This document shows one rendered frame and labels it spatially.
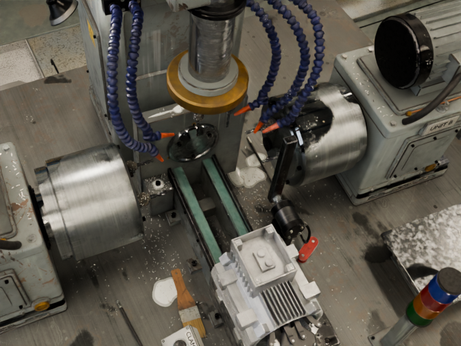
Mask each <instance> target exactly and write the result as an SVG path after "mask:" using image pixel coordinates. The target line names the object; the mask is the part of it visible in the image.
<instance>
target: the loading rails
mask: <svg viewBox="0 0 461 346"><path fill-rule="evenodd" d="M168 178H169V180H170V183H171V184H172V187H173V188H174V208H175V209H174V210H171V211H168V212H166V218H167V220H168V223H169V225H170V226H173V225H175V224H179V223H181V224H182V227H183V229H184V230H185V233H186V235H187V237H188V240H189V242H190V245H191V247H192V249H193V252H194V253H195V255H196V256H195V257H193V258H191V259H187V260H186V264H187V267H188V269H189V272H190V274H191V275H193V274H195V273H199V272H201V271H202V272H203V274H204V276H205V279H206V281H207V283H208V285H209V290H208V293H209V295H210V298H211V300H212V302H213V305H214V306H215V310H214V311H212V312H210V313H209V318H210V320H211V323H212V326H213V328H217V327H219V326H222V325H223V327H224V330H225V332H226V335H227V337H228V339H229V341H230V344H231V346H244V344H243V342H242V343H240V344H237V341H236V339H235V337H234V335H233V328H235V325H234V323H233V320H232V318H231V316H230V314H229V313H228V310H227V308H226V306H225V304H222V305H219V303H218V300H217V298H216V296H215V290H217V286H216V285H215V282H214V281H213V278H212V276H211V271H212V268H213V267H214V265H215V264H217V263H219V262H220V260H219V257H220V256H222V252H221V250H220V248H219V246H218V244H217V241H216V239H215V237H214V235H213V233H212V230H211V228H210V226H209V224H208V222H207V220H206V218H207V217H209V216H213V215H215V216H216V218H217V220H218V222H219V224H220V226H221V228H222V231H223V232H224V235H225V236H226V239H227V240H228V243H229V245H230V246H231V240H232V239H234V238H238V237H239V236H242V235H245V234H247V233H250V232H252V231H254V229H253V228H252V225H251V223H250V221H249V219H248V218H247V216H246V214H245V212H244V210H243V208H242V206H241V204H240V202H239V200H238V198H237V196H236V194H235V192H234V190H233V188H232V186H231V184H230V182H229V180H228V179H227V177H226V175H225V173H224V170H223V169H222V166H221V165H220V162H219V161H218V159H217V157H216V155H215V154H212V158H208V159H204V160H202V162H201V172H200V184H201V186H202V188H203V190H204V193H205V194H206V198H204V199H202V200H197V198H196V196H195V194H194V192H193V190H192V188H191V186H190V184H189V182H188V179H187V177H186V175H185V173H184V171H183V168H182V167H179V168H174V169H172V168H168Z"/></svg>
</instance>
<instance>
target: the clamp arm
mask: <svg viewBox="0 0 461 346"><path fill-rule="evenodd" d="M297 143H298V140H297V138H296V136H295V135H291V136H288V137H285V138H283V140H282V144H281V149H280V152H279V156H278V159H277V162H276V167H275V170H274V174H273V177H272V182H271V185H270V190H269V192H268V200H269V202H270V203H273V202H274V201H275V199H274V198H276V199H278V198H281V194H282V192H283V188H284V185H285V182H286V178H287V175H288V172H289V168H290V165H291V162H292V159H293V156H294V152H295V149H296V145H297ZM278 196H279V197H278Z"/></svg>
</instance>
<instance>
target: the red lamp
mask: <svg viewBox="0 0 461 346"><path fill-rule="evenodd" d="M428 285H429V283H428V284H427V285H426V286H425V287H424V288H423V289H422V291H421V301H422V302H423V304H424V305H425V307H426V308H428V309H429V310H431V311H434V312H441V311H443V310H444V309H445V308H447V307H448V306H449V305H450V304H451V303H448V304H444V303H439V302H437V301H436V300H435V299H434V298H433V297H432V296H431V295H430V293H429V289H428Z"/></svg>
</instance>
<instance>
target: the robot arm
mask: <svg viewBox="0 0 461 346"><path fill-rule="evenodd" d="M302 318H303V319H304V321H305V322H306V323H307V324H308V325H309V329H310V330H308V329H307V328H305V327H303V326H302V325H301V324H300V321H299V320H298V319H296V320H293V321H291V322H290V326H291V328H289V325H288V324H287V323H286V324H285V325H282V326H281V327H280V331H281V340H280V344H278V340H277V339H276V338H275V332H274V331H273V332H270V333H269V334H268V335H267V336H268V341H267V345H266V346H318V345H317V343H316V335H315V334H316V332H317V330H318V328H320V327H321V323H320V322H319V321H317V320H316V319H315V318H313V317H312V315H309V316H304V317H302Z"/></svg>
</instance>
